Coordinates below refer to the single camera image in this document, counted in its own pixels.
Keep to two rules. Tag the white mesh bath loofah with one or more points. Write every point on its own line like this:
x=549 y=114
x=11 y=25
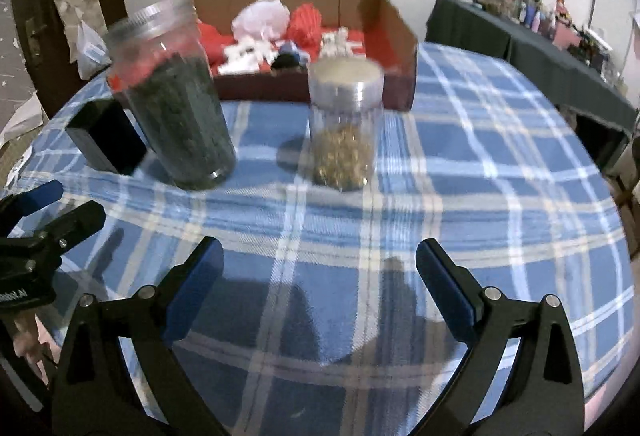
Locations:
x=260 y=18

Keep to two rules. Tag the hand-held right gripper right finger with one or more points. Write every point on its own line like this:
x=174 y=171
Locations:
x=450 y=292

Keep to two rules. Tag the dark cloth covered table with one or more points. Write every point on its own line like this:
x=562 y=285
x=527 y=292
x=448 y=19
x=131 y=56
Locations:
x=525 y=56

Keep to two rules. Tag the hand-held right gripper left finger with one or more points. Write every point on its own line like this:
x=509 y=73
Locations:
x=192 y=292

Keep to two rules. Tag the red foam net sleeve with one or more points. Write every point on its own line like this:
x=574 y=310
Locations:
x=305 y=28

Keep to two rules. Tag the red soft cloth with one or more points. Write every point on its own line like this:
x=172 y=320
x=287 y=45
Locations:
x=215 y=43

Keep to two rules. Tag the pale hanging door organizer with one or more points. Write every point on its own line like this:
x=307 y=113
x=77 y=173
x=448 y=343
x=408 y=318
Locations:
x=70 y=1

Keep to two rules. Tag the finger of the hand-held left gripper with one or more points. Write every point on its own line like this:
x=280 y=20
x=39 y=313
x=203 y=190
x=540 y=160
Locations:
x=35 y=200
x=82 y=223

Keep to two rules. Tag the dark printed box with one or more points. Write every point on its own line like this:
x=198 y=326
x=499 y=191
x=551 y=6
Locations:
x=105 y=136

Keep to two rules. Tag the white paper scraps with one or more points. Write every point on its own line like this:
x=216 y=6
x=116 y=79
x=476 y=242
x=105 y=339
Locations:
x=22 y=121

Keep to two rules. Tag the clear plastic bag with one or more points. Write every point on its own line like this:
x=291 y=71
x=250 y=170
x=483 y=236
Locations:
x=92 y=51

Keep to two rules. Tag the small clear jar yellow contents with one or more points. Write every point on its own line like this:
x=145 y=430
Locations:
x=345 y=126

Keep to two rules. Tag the large glass jar dark contents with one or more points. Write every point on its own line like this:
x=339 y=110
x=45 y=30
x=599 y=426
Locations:
x=175 y=106

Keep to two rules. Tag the row of cosmetic bottles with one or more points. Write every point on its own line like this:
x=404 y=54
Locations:
x=530 y=11

